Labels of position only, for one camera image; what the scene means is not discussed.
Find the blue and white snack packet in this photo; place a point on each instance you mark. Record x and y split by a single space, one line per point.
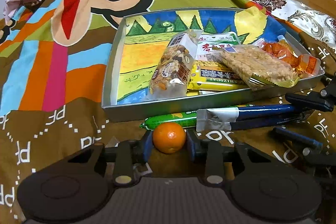
262 111

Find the printed monkey blanket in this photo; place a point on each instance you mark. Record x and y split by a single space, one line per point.
39 56

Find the metal tray with colourful print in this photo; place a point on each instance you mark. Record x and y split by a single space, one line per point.
136 56

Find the large orange snack packet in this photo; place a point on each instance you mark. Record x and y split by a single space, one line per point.
278 52

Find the rice crisp packet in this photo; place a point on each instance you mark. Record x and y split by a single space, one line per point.
260 65

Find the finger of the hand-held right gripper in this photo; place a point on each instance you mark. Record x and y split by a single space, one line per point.
307 100
296 136

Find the small red-orange snack packet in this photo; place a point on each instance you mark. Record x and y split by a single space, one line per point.
308 65

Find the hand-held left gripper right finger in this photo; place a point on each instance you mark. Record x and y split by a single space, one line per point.
190 145

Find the green and white snack packet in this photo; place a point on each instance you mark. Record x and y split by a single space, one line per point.
210 49

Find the green sausage stick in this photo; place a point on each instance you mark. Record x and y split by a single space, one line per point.
170 120

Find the white floral blanket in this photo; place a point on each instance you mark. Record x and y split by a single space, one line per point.
302 11

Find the orange tangerine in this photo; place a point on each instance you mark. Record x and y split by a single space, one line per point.
169 137

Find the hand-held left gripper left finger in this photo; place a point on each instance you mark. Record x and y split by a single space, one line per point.
148 145

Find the yellow snack packet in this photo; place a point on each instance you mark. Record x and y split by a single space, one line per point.
210 82

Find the clear nut bar packet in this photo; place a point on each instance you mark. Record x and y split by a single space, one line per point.
170 66

